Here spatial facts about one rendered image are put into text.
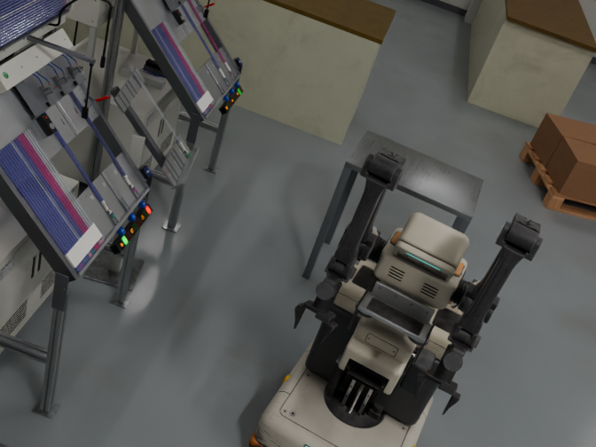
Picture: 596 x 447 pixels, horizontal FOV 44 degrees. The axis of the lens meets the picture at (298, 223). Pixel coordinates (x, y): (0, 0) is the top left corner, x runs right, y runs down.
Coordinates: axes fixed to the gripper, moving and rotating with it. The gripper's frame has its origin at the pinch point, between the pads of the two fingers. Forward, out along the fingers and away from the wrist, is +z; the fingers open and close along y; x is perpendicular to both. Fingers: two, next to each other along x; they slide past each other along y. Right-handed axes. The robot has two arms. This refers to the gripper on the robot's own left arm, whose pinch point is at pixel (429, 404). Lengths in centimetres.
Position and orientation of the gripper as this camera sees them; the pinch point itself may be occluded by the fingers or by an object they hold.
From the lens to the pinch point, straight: 236.1
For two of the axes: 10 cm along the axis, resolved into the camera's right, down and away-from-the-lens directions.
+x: 2.4, -0.1, 9.7
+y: 8.8, 4.3, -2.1
